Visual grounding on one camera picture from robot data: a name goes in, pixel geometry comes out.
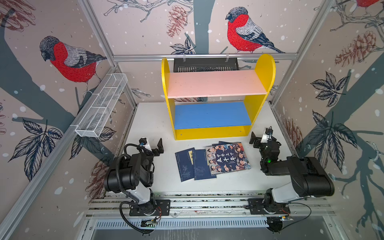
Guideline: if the illustrated colourful cover book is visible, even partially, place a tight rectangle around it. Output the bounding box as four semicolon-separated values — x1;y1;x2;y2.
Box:
205;142;251;176

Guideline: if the navy blue book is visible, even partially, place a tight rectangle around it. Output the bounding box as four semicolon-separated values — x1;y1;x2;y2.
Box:
175;148;195;182
194;150;217;181
219;141;232;145

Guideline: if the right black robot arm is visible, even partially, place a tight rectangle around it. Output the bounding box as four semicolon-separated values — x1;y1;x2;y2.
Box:
250;129;335;214

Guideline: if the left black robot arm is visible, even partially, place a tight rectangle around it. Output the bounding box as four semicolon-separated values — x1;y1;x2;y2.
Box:
104;138;164;216

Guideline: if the yellow shelf with coloured boards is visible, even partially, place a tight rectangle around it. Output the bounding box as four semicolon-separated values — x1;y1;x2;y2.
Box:
162;54;276;141

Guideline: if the small green circuit board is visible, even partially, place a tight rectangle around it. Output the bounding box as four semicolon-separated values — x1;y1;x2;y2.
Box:
140;219;158;229

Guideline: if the black round connector underneath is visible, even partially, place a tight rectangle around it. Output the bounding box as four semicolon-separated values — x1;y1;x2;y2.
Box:
267;218;284;234

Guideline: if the black slotted vent panel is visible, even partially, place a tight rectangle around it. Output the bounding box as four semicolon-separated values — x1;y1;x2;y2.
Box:
174;58;239;73

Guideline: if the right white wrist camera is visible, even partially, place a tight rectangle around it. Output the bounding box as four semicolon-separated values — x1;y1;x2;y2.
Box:
261;126;273;143

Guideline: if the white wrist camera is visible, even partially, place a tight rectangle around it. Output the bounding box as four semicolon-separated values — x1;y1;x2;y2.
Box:
139;138;152;151
261;126;273;143

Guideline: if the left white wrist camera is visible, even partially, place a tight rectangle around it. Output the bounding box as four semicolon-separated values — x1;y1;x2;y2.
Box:
139;138;152;151

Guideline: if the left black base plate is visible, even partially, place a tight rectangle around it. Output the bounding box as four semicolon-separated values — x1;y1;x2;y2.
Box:
129;200;171;217

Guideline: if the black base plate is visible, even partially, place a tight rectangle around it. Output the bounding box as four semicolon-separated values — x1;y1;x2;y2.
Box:
246;198;291;216
129;200;171;217

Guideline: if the right thin black cable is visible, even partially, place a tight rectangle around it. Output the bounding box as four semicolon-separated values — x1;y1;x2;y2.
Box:
280;202;312;232

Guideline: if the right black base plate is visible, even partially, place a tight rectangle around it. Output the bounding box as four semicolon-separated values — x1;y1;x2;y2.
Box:
246;198;291;216

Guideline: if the aluminium mounting rail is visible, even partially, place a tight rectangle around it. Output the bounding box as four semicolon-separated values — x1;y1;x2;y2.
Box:
86;191;336;219

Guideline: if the white wire mesh basket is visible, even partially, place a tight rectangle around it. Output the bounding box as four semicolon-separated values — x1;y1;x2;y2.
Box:
75;73;128;138

